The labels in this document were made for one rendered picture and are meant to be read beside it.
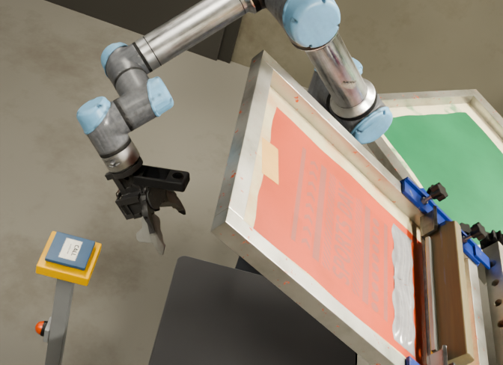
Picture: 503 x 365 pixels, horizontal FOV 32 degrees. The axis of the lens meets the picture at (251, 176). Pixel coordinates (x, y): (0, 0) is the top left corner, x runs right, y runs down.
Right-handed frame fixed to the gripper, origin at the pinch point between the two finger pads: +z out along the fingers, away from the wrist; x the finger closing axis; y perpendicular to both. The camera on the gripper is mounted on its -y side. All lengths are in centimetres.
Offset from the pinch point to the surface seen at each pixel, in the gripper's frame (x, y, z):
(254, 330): -3.8, -2.2, 34.0
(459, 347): 12, -55, 34
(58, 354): -3, 58, 31
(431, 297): -3, -48, 32
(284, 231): 14.5, -33.3, -4.2
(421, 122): -120, -24, 52
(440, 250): -18, -49, 31
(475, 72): -271, -13, 112
